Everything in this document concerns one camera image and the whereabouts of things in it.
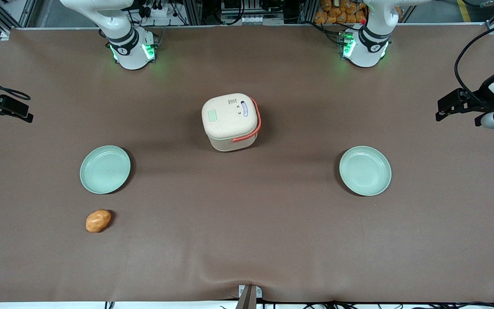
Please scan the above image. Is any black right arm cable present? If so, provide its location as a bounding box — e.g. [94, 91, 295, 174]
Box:
[0, 67, 31, 102]

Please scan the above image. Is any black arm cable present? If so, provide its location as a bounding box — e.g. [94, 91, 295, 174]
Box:
[0, 67, 31, 102]
[454, 21, 494, 109]

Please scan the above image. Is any orange-brown bread roll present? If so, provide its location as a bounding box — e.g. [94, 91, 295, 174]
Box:
[86, 209, 112, 233]

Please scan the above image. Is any brown table cover mat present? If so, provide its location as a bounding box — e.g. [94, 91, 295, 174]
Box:
[0, 24, 494, 303]

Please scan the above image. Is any bag of orange bread rolls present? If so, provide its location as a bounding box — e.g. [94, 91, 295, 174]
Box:
[314, 0, 368, 25]

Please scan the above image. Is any metal table edge bracket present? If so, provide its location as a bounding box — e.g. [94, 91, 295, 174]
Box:
[238, 284, 263, 309]

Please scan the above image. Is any pale green round plate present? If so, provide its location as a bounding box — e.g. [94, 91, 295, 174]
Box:
[80, 145, 131, 194]
[339, 146, 392, 197]

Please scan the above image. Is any white power strip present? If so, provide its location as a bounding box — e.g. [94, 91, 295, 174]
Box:
[141, 0, 175, 18]

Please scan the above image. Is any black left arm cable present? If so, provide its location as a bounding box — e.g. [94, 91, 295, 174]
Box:
[454, 21, 494, 109]

